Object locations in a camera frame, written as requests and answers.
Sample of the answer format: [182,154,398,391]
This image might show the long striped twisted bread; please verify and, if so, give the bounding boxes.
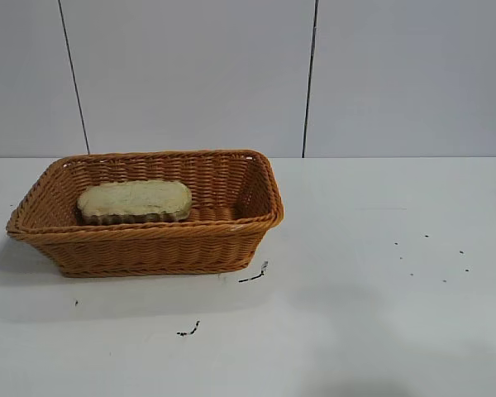
[76,180,193,227]

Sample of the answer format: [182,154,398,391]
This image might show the brown woven wicker basket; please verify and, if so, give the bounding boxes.
[6,149,285,279]

